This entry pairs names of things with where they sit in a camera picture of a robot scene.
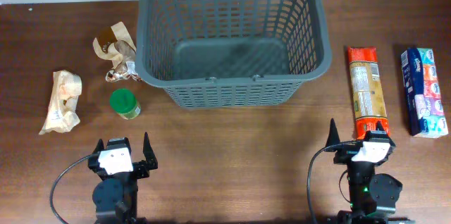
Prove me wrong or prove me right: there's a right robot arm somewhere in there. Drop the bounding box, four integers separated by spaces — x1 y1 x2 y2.
326 120 414 224

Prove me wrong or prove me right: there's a beige plastic bag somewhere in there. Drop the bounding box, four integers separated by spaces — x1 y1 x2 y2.
39 70 82 135

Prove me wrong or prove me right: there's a grey plastic basket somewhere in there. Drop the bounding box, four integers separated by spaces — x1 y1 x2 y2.
135 0 332 108

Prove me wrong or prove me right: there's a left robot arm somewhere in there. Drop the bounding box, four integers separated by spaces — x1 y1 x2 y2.
87 133 158 224

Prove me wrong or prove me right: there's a blue tissue multipack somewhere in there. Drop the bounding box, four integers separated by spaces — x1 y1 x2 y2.
401 47 449 138

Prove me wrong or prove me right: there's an orange spaghetti packet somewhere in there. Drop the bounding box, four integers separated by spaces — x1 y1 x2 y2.
347 47 390 139

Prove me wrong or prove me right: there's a green lid seasoning jar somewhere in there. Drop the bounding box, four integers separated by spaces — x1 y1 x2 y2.
109 89 141 120

